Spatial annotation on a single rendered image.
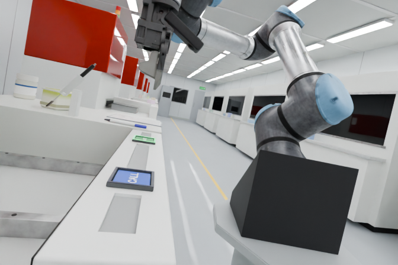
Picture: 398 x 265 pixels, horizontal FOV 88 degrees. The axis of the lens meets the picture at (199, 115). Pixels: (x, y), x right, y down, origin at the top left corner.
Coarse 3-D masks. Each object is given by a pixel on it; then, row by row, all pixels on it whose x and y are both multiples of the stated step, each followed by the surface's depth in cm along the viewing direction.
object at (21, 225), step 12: (0, 216) 32; (12, 216) 32; (24, 216) 33; (36, 216) 33; (48, 216) 34; (60, 216) 34; (0, 228) 31; (12, 228) 32; (24, 228) 32; (36, 228) 32; (48, 228) 33
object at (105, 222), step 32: (128, 160) 35; (160, 160) 39; (96, 192) 23; (128, 192) 24; (160, 192) 26; (64, 224) 17; (96, 224) 18; (128, 224) 19; (160, 224) 19; (64, 256) 14; (96, 256) 14; (128, 256) 15; (160, 256) 15
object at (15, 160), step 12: (0, 156) 54; (12, 156) 55; (24, 156) 55; (36, 156) 57; (36, 168) 56; (48, 168) 57; (60, 168) 57; (72, 168) 58; (84, 168) 58; (96, 168) 59
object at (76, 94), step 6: (78, 78) 64; (84, 78) 66; (66, 84) 64; (72, 84) 64; (78, 84) 66; (60, 90) 63; (66, 90) 64; (72, 90) 64; (78, 90) 65; (72, 96) 64; (78, 96) 65; (72, 102) 65; (78, 102) 66; (72, 108) 65; (78, 108) 67; (72, 114) 65
